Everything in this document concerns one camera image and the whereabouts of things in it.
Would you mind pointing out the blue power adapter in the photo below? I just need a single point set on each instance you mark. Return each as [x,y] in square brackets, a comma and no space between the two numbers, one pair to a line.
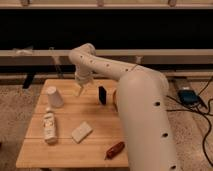
[188,96]

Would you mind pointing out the wooden table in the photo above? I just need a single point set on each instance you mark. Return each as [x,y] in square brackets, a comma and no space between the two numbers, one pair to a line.
[66,153]

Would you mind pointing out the white plastic bottle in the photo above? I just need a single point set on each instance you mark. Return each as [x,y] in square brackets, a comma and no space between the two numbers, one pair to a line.
[49,125]

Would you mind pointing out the orange bowl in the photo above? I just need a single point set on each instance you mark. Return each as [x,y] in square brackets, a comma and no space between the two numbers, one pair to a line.
[115,100]

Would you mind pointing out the white sponge block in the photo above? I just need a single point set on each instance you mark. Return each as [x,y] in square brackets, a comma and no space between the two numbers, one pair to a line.
[81,132]

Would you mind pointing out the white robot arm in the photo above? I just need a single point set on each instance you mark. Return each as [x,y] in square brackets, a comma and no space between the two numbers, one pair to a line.
[140,102]

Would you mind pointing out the red chili pepper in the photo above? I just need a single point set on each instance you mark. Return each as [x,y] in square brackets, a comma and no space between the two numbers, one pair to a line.
[114,150]

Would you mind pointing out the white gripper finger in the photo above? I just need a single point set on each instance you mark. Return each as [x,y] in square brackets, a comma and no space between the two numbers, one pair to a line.
[80,90]

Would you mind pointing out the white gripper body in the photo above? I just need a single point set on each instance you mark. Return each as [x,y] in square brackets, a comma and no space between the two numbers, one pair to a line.
[83,76]

